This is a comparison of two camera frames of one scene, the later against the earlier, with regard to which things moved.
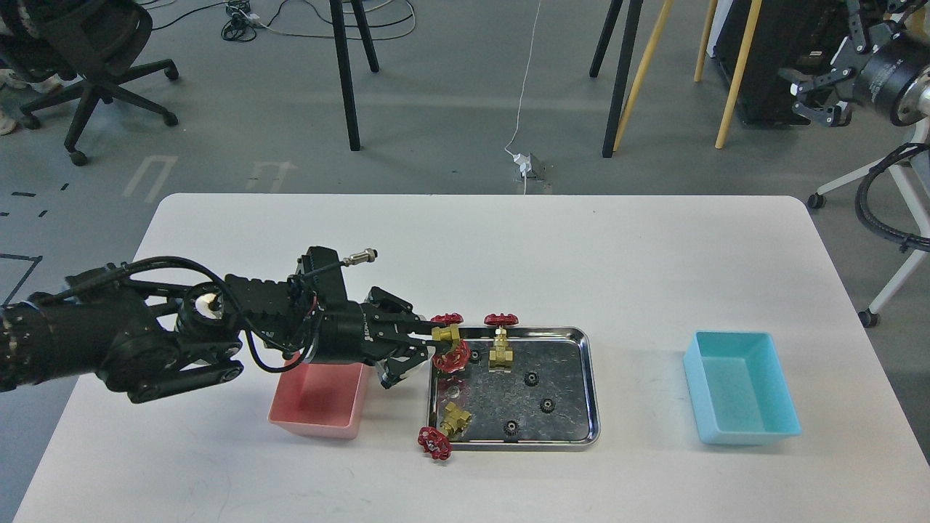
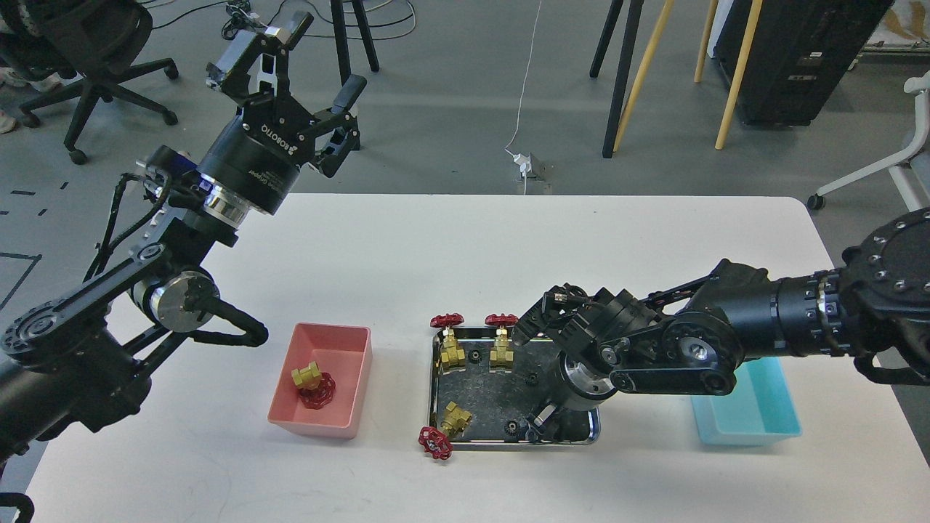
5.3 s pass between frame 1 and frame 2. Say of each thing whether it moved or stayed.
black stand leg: stayed
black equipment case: stayed
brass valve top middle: stayed
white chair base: stayed
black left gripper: moved
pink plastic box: stayed
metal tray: stayed
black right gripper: moved
